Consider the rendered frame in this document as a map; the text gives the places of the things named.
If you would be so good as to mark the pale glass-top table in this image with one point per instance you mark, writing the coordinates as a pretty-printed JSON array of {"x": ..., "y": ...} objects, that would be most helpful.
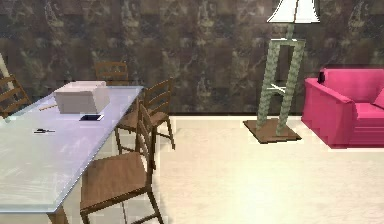
[{"x": 43, "y": 160}]

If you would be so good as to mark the small black object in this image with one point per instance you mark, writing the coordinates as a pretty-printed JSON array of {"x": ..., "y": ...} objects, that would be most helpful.
[{"x": 321, "y": 77}]

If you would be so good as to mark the brown wooden chair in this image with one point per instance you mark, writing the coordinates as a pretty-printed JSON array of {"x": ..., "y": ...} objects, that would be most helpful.
[
  {"x": 113, "y": 180},
  {"x": 111, "y": 71},
  {"x": 11, "y": 95},
  {"x": 156, "y": 103}
]

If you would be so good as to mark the white cardboard box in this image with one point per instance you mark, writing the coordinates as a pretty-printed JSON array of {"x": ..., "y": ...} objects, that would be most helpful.
[{"x": 81, "y": 98}]

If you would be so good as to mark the black mobile phone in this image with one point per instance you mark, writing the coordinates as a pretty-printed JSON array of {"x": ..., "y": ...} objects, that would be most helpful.
[{"x": 91, "y": 117}]

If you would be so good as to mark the pink sofa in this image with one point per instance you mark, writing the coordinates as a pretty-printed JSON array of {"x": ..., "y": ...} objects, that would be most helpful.
[{"x": 346, "y": 106}]

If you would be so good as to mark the yellow pencil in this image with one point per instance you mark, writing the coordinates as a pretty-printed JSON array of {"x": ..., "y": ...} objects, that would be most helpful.
[{"x": 47, "y": 107}]

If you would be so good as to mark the green floor lamp white shade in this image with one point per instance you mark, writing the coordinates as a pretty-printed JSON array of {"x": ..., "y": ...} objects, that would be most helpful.
[{"x": 281, "y": 86}]

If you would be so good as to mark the black pen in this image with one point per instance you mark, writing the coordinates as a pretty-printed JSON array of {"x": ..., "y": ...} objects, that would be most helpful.
[{"x": 43, "y": 131}]

